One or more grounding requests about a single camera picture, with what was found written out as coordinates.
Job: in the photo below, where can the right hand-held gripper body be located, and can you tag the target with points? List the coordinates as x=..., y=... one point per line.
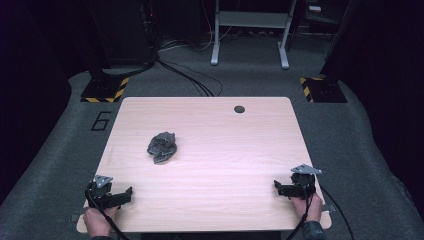
x=305, y=186

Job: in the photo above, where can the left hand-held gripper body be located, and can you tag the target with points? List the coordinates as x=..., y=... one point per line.
x=100, y=193

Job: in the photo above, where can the grey cloth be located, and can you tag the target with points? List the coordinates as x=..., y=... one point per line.
x=162, y=146

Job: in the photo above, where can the person's right hand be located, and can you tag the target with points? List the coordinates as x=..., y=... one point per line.
x=313, y=208

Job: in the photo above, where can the person's left hand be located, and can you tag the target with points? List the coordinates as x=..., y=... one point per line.
x=98, y=221

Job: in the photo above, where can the black striped stand base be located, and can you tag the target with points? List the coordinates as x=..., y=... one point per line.
x=325, y=90
x=103, y=90

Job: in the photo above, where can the black cabinet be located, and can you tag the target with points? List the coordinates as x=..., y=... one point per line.
x=123, y=30

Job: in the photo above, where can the black slanted stand post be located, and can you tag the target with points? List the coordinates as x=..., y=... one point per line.
x=338, y=36

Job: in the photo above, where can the white metal stand frame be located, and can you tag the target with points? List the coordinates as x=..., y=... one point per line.
x=250, y=19

